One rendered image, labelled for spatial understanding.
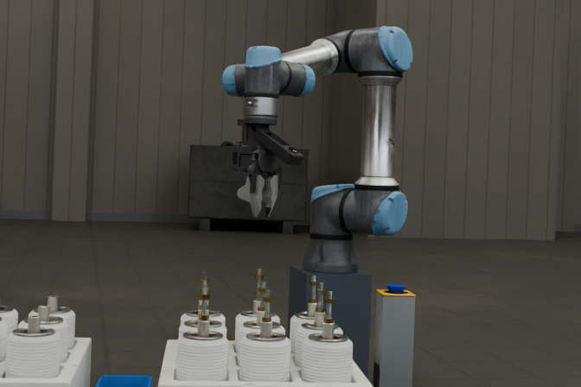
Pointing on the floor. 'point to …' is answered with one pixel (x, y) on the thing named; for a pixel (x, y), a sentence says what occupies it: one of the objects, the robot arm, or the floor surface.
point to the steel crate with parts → (284, 212)
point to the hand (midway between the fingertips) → (264, 211)
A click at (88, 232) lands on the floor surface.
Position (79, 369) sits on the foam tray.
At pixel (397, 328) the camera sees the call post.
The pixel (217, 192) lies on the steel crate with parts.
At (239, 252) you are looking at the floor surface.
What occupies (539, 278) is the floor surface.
